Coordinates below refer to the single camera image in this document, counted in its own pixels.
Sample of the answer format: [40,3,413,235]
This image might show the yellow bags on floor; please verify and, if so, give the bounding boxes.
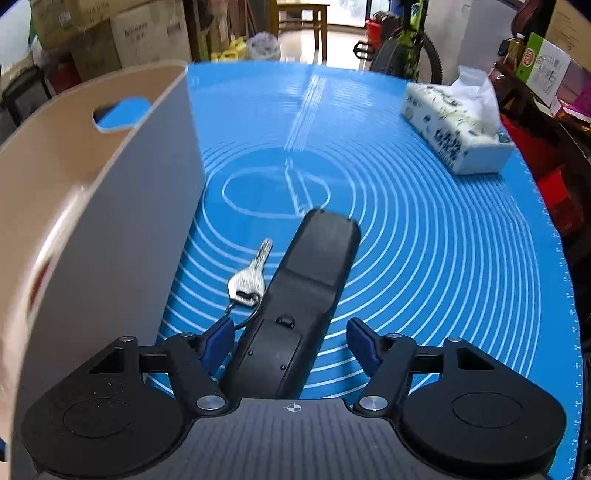
[211,37,249,62]

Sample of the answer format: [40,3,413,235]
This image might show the red bucket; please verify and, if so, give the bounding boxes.
[366,11,401,50]

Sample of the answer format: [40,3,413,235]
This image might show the wooden stool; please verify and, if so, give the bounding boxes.
[266,0,329,62]

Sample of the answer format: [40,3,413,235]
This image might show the silver key with ring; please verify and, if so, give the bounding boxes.
[224,238,273,331]

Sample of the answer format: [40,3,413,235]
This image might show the green white carton box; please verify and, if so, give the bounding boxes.
[516,33,571,106]

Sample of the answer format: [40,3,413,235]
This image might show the black remote control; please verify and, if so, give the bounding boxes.
[221,209,361,403]

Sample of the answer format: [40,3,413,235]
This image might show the blue silicone mat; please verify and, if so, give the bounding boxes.
[157,62,583,479]

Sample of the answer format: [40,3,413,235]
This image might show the beige plastic storage bin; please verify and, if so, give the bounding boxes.
[1,61,204,479]

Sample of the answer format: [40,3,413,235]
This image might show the green black bicycle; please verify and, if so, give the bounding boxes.
[353,0,443,85]

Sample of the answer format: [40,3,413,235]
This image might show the large stacked cardboard box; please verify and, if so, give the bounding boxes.
[68,2,192,82]

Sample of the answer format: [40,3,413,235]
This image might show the white tissue pack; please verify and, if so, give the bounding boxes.
[401,66,515,176]

